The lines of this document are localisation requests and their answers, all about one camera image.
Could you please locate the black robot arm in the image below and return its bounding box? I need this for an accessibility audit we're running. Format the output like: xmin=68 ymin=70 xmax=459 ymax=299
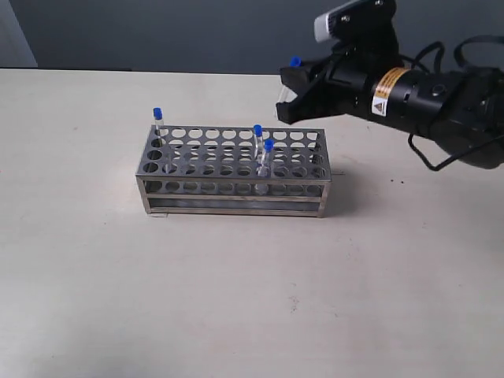
xmin=276 ymin=1 xmax=503 ymax=169

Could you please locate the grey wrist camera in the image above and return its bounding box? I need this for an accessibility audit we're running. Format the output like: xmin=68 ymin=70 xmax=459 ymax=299
xmin=313 ymin=1 xmax=375 ymax=43

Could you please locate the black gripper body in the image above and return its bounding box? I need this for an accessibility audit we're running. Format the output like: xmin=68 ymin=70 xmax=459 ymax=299
xmin=322 ymin=1 xmax=408 ymax=126

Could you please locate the blue-capped tube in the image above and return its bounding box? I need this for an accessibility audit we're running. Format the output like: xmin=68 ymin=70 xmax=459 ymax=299
xmin=277 ymin=56 xmax=302 ymax=102
xmin=255 ymin=139 xmax=274 ymax=195
xmin=253 ymin=124 xmax=264 ymax=165
xmin=153 ymin=107 xmax=166 ymax=147

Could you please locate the stainless steel test tube rack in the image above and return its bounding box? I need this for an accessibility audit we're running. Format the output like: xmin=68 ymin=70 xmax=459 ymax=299
xmin=135 ymin=125 xmax=332 ymax=217

